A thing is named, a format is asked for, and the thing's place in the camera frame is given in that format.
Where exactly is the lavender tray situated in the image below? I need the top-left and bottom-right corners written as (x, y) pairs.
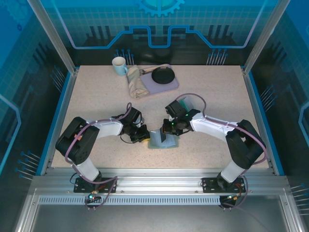
top-left (127, 63), bottom-right (181, 95)

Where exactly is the beige cloth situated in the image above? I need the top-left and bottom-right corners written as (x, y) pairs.
top-left (127, 65), bottom-right (150, 99)

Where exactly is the black round pan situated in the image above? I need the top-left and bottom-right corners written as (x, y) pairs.
top-left (151, 67), bottom-right (175, 85)

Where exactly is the light blue mug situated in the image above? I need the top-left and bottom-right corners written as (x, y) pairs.
top-left (112, 57), bottom-right (128, 77)

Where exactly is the small connector board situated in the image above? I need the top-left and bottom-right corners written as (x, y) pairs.
top-left (221, 193), bottom-right (242, 203)
top-left (84, 192), bottom-right (101, 203)

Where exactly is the grey metal shelf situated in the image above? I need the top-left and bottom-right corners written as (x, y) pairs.
top-left (31, 204), bottom-right (290, 232)

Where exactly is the aluminium mounting rail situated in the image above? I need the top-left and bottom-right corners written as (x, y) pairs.
top-left (31, 168), bottom-right (288, 195)

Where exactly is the slotted cable duct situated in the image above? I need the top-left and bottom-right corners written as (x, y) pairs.
top-left (38, 196), bottom-right (281, 206)

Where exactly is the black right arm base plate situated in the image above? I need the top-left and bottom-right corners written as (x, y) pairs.
top-left (201, 177), bottom-right (247, 194)

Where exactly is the aluminium side rail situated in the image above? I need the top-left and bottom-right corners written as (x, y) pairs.
top-left (40, 68), bottom-right (80, 176)
top-left (241, 65), bottom-right (285, 176)

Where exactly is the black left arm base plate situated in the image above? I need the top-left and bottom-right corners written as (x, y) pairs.
top-left (73, 177), bottom-right (118, 194)

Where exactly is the aluminium frame post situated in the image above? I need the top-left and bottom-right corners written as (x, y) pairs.
top-left (242, 0), bottom-right (290, 75)
top-left (28, 0), bottom-right (79, 75)

